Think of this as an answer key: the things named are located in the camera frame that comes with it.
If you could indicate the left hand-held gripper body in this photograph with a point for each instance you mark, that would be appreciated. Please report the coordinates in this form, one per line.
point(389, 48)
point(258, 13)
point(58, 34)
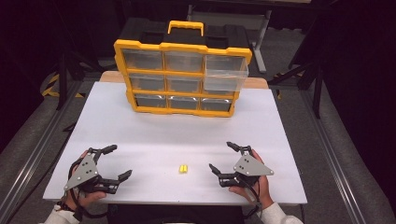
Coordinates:
point(82, 172)

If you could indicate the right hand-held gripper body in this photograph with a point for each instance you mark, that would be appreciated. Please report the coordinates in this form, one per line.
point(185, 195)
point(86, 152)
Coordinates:
point(250, 167)

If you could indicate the small yellow block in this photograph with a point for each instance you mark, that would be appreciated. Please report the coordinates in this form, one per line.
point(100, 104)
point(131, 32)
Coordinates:
point(183, 169)

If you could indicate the clear plastic drawer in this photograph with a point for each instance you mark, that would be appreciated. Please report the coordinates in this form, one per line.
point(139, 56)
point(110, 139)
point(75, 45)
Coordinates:
point(225, 77)

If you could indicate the person's left hand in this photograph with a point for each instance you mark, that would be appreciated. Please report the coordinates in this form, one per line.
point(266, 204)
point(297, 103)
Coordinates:
point(88, 196)

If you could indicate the person's right hand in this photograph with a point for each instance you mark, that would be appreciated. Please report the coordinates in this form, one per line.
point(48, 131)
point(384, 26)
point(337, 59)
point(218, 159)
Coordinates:
point(264, 189)

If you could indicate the dark wristband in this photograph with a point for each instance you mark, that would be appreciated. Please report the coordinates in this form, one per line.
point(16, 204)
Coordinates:
point(63, 207)

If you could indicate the white table board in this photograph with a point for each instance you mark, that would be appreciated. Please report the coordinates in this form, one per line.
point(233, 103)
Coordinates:
point(155, 133)

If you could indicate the person's lap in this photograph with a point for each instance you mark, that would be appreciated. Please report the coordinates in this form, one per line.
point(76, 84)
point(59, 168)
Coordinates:
point(174, 214)

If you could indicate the black stand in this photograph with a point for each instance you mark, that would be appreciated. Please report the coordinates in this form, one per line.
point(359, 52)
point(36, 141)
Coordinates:
point(317, 90)
point(62, 77)

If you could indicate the yellow black hazard tape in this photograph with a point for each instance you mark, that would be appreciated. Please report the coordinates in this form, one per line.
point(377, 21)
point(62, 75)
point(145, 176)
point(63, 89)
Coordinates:
point(49, 87)

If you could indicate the yellow black drawer organizer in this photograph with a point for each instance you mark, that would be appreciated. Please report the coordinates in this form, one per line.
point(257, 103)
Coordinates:
point(183, 47)

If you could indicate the grey metal stand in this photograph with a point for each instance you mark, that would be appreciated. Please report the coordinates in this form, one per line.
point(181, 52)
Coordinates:
point(261, 37)

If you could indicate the aluminium floor rail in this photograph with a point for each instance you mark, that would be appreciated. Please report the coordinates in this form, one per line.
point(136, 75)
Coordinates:
point(334, 165)
point(31, 161)

